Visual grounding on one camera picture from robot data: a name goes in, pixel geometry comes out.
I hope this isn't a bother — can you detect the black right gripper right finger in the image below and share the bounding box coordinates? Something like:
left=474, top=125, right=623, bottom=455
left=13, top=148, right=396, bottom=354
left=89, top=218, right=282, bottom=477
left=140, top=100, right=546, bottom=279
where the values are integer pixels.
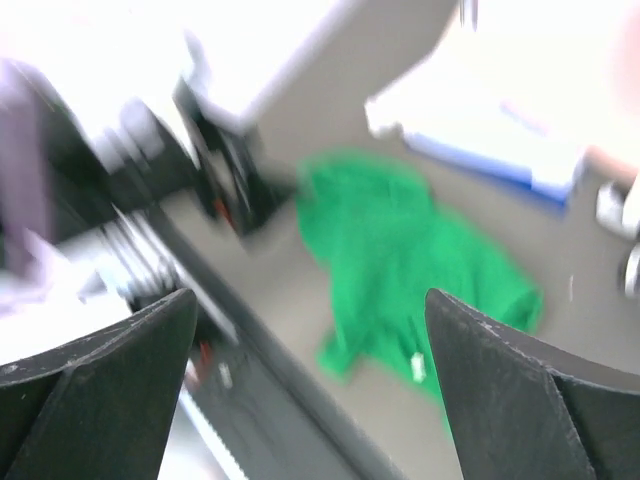
left=425, top=289, right=639, bottom=480

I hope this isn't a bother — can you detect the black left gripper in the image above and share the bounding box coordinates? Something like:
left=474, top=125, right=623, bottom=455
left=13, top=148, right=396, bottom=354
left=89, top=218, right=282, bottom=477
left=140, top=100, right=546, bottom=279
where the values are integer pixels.
left=174, top=80, right=297, bottom=235

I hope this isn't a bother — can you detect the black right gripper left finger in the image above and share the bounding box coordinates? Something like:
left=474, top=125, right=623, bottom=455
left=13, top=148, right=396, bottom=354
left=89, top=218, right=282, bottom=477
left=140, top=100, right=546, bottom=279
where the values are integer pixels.
left=1, top=289, right=198, bottom=480

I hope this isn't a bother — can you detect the green tank top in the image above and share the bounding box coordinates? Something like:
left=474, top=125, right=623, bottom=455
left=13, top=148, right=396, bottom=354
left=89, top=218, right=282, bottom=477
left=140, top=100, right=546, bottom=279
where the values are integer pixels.
left=294, top=147, right=546, bottom=431

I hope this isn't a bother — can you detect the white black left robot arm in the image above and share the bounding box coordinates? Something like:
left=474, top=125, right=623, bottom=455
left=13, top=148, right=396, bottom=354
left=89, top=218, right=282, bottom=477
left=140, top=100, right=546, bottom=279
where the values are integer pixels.
left=13, top=66, right=296, bottom=254

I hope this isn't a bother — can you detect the blue white folder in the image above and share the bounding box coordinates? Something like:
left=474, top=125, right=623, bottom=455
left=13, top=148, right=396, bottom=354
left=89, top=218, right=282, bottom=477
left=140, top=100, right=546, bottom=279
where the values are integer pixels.
left=364, top=59, right=585, bottom=210

